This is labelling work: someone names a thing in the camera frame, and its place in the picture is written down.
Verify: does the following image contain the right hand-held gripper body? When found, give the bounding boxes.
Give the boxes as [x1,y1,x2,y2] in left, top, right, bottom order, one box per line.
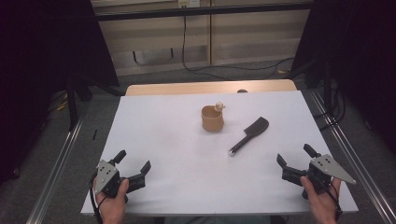
[281,154,358,195]

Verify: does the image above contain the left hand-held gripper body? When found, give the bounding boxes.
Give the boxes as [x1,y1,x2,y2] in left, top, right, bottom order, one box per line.
[93,158,148,199]

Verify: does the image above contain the tan soft storage bag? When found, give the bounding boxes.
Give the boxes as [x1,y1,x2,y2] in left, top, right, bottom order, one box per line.
[201,105,225,133]

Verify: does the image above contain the person's left hand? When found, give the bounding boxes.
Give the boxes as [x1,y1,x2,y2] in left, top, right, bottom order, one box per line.
[95,178,130,218]

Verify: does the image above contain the person's right hand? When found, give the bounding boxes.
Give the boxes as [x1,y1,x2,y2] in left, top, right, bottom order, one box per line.
[300,175,342,218]

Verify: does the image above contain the white table sheet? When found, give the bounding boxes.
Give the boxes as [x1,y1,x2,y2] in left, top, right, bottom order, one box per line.
[80,90,360,217]

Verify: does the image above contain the black metal stand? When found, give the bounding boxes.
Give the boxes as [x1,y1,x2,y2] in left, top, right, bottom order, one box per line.
[290,59,334,114]
[64,73,125,132]

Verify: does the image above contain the light wooden table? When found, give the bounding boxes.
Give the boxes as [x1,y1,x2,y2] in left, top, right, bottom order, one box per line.
[125,78,298,97]

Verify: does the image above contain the black curtain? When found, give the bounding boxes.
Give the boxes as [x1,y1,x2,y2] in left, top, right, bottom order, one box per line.
[0,0,121,185]
[290,0,396,154]

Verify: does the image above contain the beige desk with panels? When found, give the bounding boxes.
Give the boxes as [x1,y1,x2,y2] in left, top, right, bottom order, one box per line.
[90,0,314,77]

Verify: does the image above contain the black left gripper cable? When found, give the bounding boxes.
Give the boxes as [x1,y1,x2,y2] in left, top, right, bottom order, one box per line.
[89,172,105,224]

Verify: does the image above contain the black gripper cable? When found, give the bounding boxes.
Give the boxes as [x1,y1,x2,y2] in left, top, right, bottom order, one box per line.
[89,172,105,224]
[323,182,344,222]

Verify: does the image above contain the aluminium floor rail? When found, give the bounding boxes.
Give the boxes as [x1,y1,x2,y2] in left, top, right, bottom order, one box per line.
[25,116,86,224]
[308,89,396,224]

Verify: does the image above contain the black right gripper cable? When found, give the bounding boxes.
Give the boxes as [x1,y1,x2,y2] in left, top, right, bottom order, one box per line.
[323,182,344,222]

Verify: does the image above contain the black floor cables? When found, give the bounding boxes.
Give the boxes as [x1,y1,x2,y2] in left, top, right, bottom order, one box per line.
[313,79,347,132]

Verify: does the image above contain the long black power cable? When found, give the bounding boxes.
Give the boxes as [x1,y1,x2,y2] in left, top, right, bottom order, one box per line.
[181,7,296,81]

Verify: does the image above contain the white wall socket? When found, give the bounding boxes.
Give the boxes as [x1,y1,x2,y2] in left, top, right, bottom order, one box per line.
[177,0,201,9]

